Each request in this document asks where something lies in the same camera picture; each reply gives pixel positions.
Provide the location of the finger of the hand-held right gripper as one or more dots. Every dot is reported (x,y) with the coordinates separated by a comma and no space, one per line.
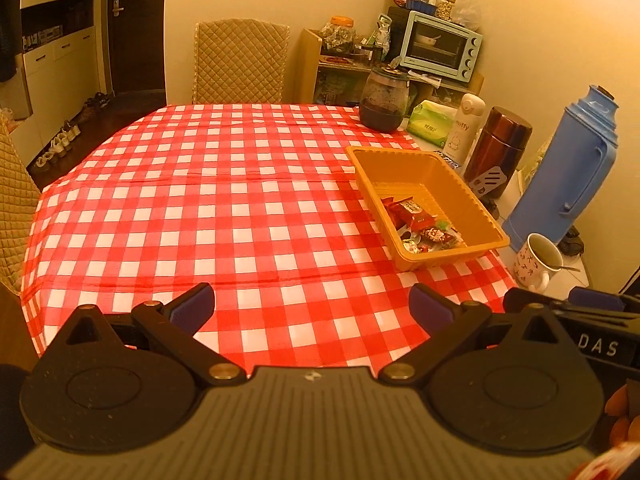
(525,300)
(595,297)

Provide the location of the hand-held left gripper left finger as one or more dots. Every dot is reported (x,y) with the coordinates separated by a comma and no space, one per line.
(192,306)

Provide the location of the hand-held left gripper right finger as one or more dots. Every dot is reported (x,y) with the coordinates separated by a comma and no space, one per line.
(430,306)

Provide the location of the dark red snack packet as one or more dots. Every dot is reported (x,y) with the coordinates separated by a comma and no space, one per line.
(434,237)

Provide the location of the red packet with white label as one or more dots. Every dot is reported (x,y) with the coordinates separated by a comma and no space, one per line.
(406,210)

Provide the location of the yellow plastic tray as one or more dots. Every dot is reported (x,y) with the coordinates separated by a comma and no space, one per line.
(400,165)

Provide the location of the person's right hand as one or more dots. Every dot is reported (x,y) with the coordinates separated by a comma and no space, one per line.
(622,410)

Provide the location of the white patterned mug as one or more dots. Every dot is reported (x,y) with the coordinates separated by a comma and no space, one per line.
(527,265)

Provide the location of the metal spoon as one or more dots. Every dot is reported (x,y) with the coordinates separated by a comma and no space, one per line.
(570,268)

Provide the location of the red white checkered tablecloth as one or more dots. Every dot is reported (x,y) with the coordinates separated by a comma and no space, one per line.
(200,220)

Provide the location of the blue thermos jug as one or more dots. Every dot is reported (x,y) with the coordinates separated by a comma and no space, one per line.
(565,175)

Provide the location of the brown metal thermos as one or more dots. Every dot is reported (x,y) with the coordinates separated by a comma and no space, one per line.
(500,145)

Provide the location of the white thermos bottle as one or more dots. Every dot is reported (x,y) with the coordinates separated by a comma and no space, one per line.
(462,130)

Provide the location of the green tissue pack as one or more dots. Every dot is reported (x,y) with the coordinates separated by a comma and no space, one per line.
(430,125)

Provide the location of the dark glass jar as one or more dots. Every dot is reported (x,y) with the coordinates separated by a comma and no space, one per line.
(382,105)

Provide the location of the beige quilted chair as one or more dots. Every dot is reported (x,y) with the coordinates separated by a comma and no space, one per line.
(240,65)
(15,200)

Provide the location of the row of shoes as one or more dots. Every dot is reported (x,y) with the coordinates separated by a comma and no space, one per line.
(62,137)

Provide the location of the blue toaster oven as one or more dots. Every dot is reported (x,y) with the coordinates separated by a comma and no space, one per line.
(435,45)

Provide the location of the wooden shelf unit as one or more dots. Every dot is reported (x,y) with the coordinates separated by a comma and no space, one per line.
(309,65)

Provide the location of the dark door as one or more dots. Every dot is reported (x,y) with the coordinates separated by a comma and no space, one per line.
(140,35)

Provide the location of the green white bag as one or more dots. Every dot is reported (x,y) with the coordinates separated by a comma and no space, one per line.
(383,32)

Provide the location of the white cabinet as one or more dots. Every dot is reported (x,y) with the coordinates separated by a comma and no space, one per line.
(60,60)

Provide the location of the orange-lidded clear jar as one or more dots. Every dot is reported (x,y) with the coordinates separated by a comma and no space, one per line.
(337,35)

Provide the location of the blue box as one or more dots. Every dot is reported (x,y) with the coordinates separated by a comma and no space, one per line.
(420,6)

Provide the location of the glass jar of nuts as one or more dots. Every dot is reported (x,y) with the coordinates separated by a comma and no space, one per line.
(445,6)

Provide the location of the dark hanging clothes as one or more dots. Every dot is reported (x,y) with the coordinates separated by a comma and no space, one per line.
(7,20)

